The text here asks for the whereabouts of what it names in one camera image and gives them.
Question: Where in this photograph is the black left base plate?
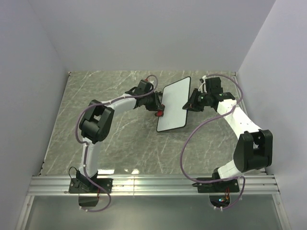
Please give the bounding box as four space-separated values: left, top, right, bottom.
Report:
68 178 113 194

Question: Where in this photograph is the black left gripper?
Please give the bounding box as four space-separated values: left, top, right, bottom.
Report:
144 91 164 112

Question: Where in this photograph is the aluminium mounting rail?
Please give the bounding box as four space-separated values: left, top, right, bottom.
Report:
27 174 280 196

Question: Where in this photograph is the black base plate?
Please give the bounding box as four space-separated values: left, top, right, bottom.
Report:
68 178 113 194
192 177 240 193

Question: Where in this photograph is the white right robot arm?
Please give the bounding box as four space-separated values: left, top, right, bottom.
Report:
183 74 273 192

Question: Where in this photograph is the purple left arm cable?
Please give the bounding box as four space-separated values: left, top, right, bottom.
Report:
74 75 158 212

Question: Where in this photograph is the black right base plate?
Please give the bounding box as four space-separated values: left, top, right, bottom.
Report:
192 177 240 193

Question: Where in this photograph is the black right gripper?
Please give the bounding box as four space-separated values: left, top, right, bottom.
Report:
182 89 211 113

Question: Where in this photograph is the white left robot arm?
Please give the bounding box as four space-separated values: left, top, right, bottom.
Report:
75 79 165 193

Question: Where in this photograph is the white whiteboard black frame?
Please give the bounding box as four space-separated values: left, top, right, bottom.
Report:
156 76 191 132

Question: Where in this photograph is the red black whiteboard eraser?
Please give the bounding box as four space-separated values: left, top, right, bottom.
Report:
154 104 165 117

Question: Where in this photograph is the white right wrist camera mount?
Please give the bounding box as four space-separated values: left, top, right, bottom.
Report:
199 75 207 88

